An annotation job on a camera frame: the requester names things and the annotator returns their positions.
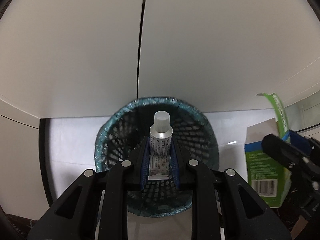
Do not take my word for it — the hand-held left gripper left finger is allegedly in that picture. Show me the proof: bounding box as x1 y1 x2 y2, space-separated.
27 136 150 240

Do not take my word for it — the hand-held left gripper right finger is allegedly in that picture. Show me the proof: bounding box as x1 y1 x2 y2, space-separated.
171 138 292 240

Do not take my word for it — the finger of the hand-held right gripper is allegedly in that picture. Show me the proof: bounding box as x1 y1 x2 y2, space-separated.
261 134 320 193
289 129 320 165

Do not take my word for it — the silver tube with white cap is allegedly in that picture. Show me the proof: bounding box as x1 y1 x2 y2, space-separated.
148 111 173 180

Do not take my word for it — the green and blue carton box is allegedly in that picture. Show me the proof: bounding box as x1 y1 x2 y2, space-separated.
244 93 295 208

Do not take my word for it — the black mesh wastebasket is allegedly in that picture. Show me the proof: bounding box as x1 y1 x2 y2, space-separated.
94 96 220 217

